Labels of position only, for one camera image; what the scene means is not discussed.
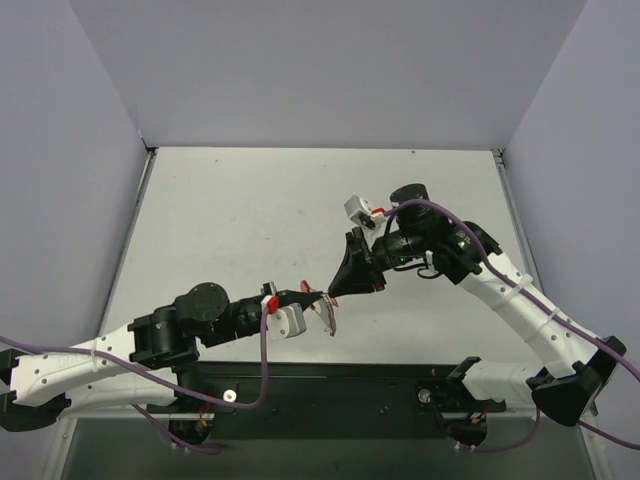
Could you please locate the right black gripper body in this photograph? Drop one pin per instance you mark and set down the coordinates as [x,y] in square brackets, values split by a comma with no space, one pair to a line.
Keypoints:
[365,259]

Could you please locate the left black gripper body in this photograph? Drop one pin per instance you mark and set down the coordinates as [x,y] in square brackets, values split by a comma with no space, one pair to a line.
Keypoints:
[271,298]

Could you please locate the red handled metal keyring holder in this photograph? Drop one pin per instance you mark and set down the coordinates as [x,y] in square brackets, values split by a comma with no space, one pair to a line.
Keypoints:
[325,309]

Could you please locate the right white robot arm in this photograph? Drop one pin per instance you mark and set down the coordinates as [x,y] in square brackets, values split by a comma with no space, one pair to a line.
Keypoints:
[574,365]

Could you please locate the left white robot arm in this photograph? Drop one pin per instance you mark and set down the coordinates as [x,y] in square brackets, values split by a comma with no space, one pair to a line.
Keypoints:
[138,363]

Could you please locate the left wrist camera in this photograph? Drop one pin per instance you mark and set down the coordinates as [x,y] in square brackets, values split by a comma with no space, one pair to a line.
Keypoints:
[284,322]

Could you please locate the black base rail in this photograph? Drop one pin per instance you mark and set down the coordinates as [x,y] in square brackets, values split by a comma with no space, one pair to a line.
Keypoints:
[339,402]

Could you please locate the aluminium frame rail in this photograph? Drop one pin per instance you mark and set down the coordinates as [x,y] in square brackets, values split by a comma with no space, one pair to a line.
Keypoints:
[522,241]

